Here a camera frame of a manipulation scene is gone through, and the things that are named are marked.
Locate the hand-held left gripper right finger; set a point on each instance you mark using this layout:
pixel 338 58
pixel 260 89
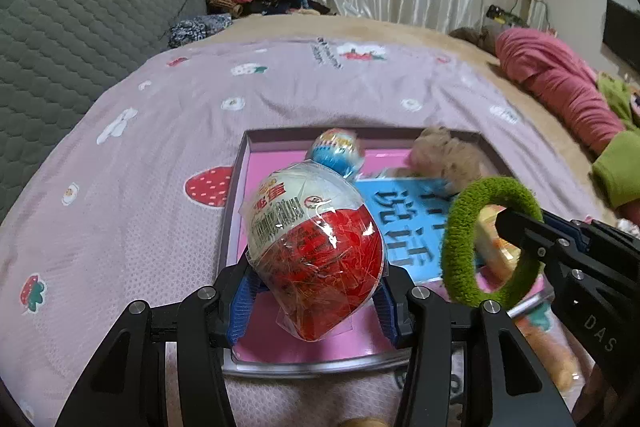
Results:
pixel 387 312

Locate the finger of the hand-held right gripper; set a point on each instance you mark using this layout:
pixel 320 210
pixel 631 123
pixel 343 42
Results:
pixel 525 232
pixel 575 229

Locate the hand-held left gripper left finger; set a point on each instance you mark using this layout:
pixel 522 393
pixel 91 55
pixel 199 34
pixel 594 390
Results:
pixel 242 302

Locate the red and white toy egg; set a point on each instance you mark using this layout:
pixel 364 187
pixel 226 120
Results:
pixel 310 257

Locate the shallow brown cardboard box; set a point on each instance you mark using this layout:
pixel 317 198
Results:
pixel 235 207

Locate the green fleece blanket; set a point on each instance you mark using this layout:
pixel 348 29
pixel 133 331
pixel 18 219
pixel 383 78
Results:
pixel 620 167

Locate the pink and blue book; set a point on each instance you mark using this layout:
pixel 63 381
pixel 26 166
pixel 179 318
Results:
pixel 400 217

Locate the brown plush toy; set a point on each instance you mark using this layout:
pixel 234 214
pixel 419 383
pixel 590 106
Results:
pixel 445 157

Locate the walnut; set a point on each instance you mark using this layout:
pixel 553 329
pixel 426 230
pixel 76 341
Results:
pixel 362 423

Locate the pink strawberry print blanket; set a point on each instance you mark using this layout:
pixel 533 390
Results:
pixel 150 207

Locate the pink quilt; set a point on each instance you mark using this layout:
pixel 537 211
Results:
pixel 550 72

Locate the blue and white toy egg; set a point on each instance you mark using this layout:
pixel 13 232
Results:
pixel 332 152

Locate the black television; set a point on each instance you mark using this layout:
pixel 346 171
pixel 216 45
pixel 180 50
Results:
pixel 622 37

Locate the brown cloth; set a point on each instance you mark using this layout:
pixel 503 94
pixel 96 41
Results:
pixel 472 39

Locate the arched mirror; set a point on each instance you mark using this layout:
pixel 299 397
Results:
pixel 525 4

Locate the beige bed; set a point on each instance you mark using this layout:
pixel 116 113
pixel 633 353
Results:
pixel 400 32

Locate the blue patterned cloth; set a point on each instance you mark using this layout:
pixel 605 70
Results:
pixel 200 29

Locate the grey quilted headboard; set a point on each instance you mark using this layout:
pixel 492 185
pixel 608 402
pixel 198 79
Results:
pixel 75 32

